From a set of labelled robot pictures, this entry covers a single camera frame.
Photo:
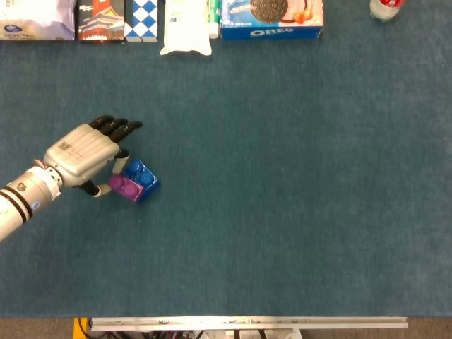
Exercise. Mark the teal felt table cloth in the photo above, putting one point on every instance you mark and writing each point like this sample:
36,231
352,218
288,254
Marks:
282,212

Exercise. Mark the white plastic pouch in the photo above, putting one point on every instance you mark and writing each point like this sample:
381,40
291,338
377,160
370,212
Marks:
185,28

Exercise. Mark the blue white checkered box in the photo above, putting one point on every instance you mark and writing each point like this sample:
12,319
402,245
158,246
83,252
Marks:
141,19

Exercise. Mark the blue Oreo cookie box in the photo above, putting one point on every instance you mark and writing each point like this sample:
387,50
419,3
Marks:
272,21

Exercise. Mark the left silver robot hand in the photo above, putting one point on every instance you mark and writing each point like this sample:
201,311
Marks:
77,155

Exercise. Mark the blue building block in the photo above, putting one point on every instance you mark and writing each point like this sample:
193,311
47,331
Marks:
146,178

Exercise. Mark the purple building block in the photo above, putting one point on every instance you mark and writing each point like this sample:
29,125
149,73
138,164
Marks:
126,189

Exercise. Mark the black red pagoda box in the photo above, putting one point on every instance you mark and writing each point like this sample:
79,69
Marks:
100,21

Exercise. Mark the aluminium profile rail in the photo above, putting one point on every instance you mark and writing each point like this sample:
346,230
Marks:
247,323

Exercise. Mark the green white tube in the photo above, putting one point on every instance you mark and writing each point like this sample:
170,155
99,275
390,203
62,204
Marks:
214,17

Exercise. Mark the white lilac tissue pack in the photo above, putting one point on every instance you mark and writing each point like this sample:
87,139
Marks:
35,17

